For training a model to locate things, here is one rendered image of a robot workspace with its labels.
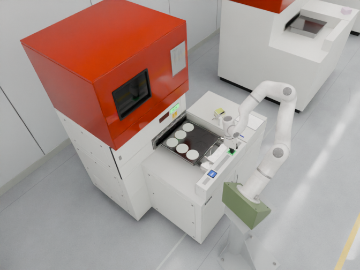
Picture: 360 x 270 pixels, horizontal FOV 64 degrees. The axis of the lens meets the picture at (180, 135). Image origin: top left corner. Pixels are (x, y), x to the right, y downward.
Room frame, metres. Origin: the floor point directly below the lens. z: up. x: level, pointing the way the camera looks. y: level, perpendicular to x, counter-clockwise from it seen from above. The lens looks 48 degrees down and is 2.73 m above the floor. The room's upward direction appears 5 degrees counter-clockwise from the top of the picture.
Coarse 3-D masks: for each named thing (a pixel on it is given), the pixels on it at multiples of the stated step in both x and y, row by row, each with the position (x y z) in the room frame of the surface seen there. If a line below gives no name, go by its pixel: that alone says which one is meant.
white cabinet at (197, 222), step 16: (256, 144) 1.60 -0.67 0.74; (240, 160) 1.39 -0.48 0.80; (256, 160) 1.67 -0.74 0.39; (144, 176) 1.42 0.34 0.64; (240, 176) 1.43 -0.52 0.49; (160, 192) 1.29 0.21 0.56; (176, 192) 1.16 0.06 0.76; (160, 208) 1.33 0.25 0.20; (176, 208) 1.17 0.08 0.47; (192, 208) 1.05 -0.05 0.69; (208, 208) 1.07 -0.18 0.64; (176, 224) 1.20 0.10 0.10; (192, 224) 1.06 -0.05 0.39; (208, 224) 1.07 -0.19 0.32
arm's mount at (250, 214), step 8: (224, 184) 1.02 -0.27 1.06; (232, 184) 1.05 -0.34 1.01; (240, 184) 1.10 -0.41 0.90; (224, 192) 1.01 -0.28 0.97; (232, 192) 0.96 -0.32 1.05; (224, 200) 1.00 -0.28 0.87; (232, 200) 0.95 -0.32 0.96; (240, 200) 0.90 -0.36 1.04; (248, 200) 0.90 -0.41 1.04; (232, 208) 0.94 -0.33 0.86; (240, 208) 0.89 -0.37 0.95; (248, 208) 0.84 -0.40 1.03; (256, 208) 0.83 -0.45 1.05; (264, 208) 0.88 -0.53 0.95; (240, 216) 0.88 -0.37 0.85; (248, 216) 0.83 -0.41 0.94; (256, 216) 0.79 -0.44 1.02; (264, 216) 0.86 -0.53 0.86; (248, 224) 0.82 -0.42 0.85; (256, 224) 0.81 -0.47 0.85
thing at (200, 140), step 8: (200, 128) 1.70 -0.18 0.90; (192, 136) 1.61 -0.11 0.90; (200, 136) 1.61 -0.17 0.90; (208, 136) 1.60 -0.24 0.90; (216, 136) 1.59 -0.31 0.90; (192, 144) 1.52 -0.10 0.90; (200, 144) 1.52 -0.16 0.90; (208, 144) 1.51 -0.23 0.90; (176, 152) 1.45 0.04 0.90; (200, 152) 1.43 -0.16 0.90; (192, 160) 1.36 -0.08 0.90
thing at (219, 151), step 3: (222, 144) 1.51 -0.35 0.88; (219, 147) 1.48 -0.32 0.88; (222, 147) 1.48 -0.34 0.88; (225, 147) 1.48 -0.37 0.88; (216, 150) 1.46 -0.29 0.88; (219, 150) 1.45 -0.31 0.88; (222, 150) 1.45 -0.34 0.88; (225, 150) 1.45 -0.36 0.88; (213, 153) 1.43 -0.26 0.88; (216, 153) 1.42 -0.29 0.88; (219, 153) 1.42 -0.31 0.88; (222, 153) 1.42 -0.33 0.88; (213, 156) 1.39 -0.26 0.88; (216, 156) 1.39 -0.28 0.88; (219, 156) 1.39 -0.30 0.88; (216, 159) 1.36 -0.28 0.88; (207, 162) 1.34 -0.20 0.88; (210, 165) 1.31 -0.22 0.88; (201, 168) 1.29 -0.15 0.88; (204, 171) 1.27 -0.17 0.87
